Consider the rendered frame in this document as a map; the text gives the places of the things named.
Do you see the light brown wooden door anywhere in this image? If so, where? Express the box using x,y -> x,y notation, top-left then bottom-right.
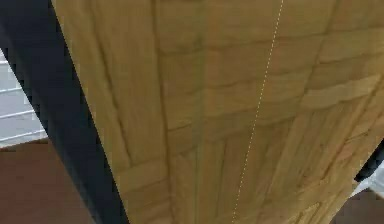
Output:
0,0 -> 384,224

